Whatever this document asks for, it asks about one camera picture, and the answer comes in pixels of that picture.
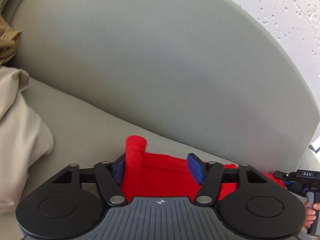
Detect red long-sleeve shirt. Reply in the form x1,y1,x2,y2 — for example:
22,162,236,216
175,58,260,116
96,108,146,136
120,135,285,201

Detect person's right hand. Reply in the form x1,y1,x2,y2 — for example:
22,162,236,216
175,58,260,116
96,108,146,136
304,201,319,229

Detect beige crumpled garment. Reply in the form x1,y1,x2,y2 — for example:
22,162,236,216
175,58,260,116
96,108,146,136
1,66,54,213

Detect grey-green sofa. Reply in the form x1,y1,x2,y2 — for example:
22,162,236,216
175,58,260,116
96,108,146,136
0,0,320,240

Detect brown crumpled garment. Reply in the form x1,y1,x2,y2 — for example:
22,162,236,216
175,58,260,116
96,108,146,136
0,16,22,65

